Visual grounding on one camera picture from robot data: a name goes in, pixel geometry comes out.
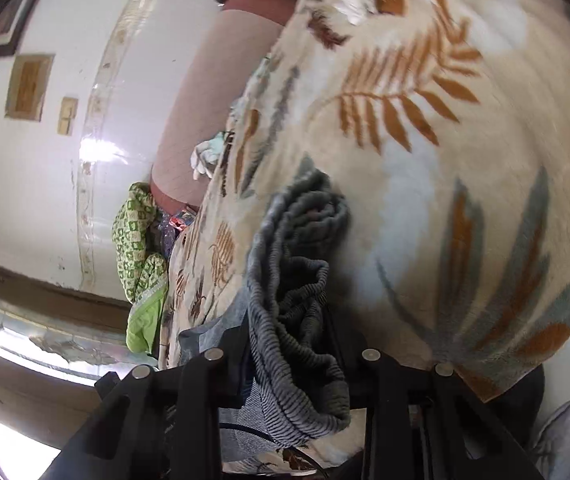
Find blue denim jeans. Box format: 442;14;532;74
179;167;351;463

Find green patterned folded quilt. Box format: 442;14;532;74
111;182;168;354

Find stained glass wooden door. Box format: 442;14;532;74
0;251;159;480

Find red blue small box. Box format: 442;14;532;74
169;208;197;233

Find white glove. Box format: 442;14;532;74
189;131;232;181

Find leaf pattern beige blanket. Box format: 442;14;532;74
157;0;570;476

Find pink upholstered headboard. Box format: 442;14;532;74
151;0;297;214

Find gold wall switch plate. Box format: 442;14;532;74
57;96;78;136

